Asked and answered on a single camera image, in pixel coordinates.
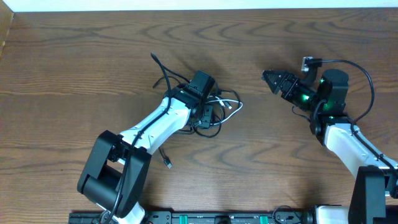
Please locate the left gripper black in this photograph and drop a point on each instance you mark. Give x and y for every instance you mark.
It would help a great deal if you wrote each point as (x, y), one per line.
(205, 123)

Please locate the cardboard box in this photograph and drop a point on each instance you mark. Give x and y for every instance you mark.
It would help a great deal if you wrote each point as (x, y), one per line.
(6, 17)

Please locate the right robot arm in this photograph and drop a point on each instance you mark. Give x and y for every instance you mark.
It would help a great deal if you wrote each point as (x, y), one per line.
(375, 174)

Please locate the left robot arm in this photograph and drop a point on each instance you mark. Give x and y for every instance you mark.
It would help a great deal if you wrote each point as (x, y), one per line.
(116, 170)

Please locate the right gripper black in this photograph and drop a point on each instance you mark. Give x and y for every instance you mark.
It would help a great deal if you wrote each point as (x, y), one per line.
(286, 77)

